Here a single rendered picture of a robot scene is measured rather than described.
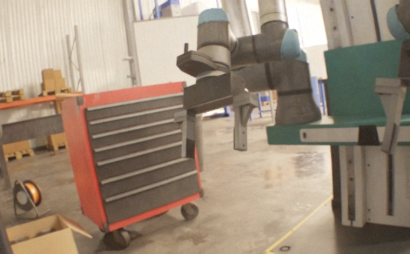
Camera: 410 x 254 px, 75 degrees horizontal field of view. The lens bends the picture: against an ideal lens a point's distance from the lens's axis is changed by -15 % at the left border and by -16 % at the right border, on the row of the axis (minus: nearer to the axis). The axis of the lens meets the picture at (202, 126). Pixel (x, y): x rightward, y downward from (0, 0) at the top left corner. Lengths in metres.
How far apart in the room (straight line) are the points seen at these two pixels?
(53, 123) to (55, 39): 5.72
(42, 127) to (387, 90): 4.53
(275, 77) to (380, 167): 0.47
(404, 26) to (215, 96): 0.40
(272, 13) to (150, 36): 3.58
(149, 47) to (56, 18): 6.47
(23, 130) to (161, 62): 2.18
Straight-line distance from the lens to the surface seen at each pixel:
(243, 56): 0.76
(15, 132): 4.65
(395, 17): 0.65
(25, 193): 2.97
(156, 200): 1.93
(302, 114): 0.94
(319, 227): 1.17
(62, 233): 1.82
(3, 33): 10.04
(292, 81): 0.93
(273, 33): 0.75
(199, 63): 0.61
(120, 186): 1.81
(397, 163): 1.09
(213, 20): 0.70
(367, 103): 0.98
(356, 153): 1.07
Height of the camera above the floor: 0.85
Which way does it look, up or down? 6 degrees down
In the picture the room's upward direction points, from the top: 9 degrees counter-clockwise
